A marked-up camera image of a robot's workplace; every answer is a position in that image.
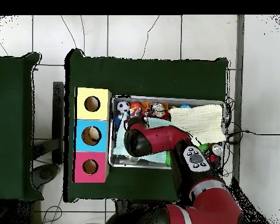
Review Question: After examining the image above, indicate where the mint waffle cloth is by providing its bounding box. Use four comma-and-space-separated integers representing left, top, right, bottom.
113, 116, 172, 164

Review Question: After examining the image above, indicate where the wooden box with three holes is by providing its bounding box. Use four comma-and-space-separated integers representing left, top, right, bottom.
73, 87, 113, 184

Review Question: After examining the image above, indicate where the clear mesh bin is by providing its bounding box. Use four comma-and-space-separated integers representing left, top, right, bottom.
108, 94, 226, 170

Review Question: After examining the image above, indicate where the crushed silver can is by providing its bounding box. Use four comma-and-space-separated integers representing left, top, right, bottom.
151, 102, 166, 117

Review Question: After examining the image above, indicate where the small soccer ball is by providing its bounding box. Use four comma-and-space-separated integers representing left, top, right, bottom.
116, 100, 131, 113

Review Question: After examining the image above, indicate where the dark green table cloth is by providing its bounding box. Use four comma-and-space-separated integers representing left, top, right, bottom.
63, 48, 230, 207

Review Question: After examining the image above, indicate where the cream waffle cloth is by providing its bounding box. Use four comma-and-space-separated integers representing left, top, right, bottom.
169, 104, 227, 145

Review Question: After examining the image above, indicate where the green covered side table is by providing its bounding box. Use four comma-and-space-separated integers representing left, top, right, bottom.
0, 52, 44, 202

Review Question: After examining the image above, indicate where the black cable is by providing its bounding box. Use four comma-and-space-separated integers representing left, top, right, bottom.
226, 129, 280, 137

